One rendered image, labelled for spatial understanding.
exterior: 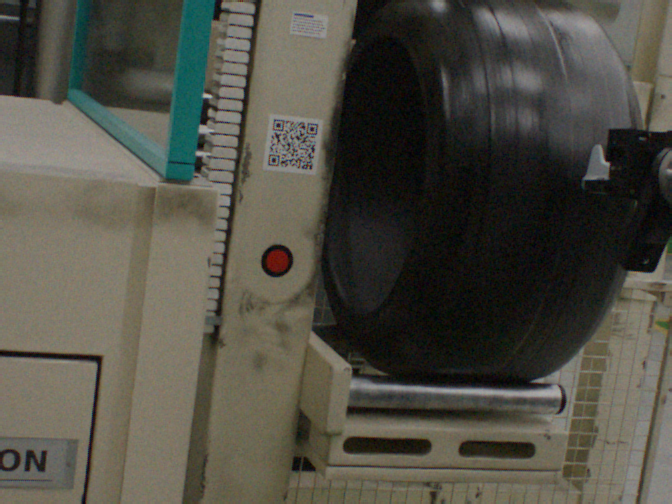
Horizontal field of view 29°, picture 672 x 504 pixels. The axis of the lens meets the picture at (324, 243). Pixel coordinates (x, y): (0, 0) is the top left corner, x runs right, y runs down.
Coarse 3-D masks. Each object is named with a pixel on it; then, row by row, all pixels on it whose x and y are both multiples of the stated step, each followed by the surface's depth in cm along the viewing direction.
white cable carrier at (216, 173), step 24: (240, 0) 172; (240, 24) 172; (240, 48) 172; (216, 72) 176; (240, 72) 173; (216, 96) 177; (240, 96) 173; (216, 120) 177; (240, 120) 174; (216, 144) 174; (216, 168) 174; (216, 240) 178; (216, 264) 178; (216, 312) 180
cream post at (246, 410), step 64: (256, 0) 175; (320, 0) 173; (256, 64) 173; (320, 64) 175; (256, 128) 174; (256, 192) 176; (320, 192) 178; (256, 256) 177; (320, 256) 181; (256, 320) 179; (256, 384) 181; (192, 448) 189; (256, 448) 183
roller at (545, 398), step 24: (360, 384) 178; (384, 384) 179; (408, 384) 180; (432, 384) 181; (456, 384) 183; (480, 384) 184; (504, 384) 186; (528, 384) 187; (552, 384) 189; (408, 408) 181; (432, 408) 182; (456, 408) 183; (480, 408) 184; (504, 408) 185; (528, 408) 186; (552, 408) 187
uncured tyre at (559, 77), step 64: (448, 0) 177; (512, 0) 179; (384, 64) 210; (448, 64) 169; (512, 64) 168; (576, 64) 172; (384, 128) 217; (448, 128) 166; (512, 128) 165; (576, 128) 168; (640, 128) 175; (384, 192) 219; (448, 192) 166; (512, 192) 164; (576, 192) 167; (384, 256) 216; (448, 256) 167; (512, 256) 167; (576, 256) 169; (384, 320) 180; (448, 320) 171; (512, 320) 172; (576, 320) 175
